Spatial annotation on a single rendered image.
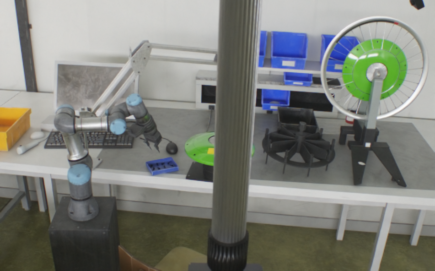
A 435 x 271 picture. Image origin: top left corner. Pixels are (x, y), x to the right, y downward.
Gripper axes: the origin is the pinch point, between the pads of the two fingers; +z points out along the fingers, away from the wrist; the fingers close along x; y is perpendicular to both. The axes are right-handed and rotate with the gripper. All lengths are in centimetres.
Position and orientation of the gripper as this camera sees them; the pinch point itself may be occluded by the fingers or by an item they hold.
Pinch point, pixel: (155, 151)
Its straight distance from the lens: 206.3
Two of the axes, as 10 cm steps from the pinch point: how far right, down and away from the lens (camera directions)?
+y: 5.2, -7.0, 4.8
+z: 2.4, 6.6, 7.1
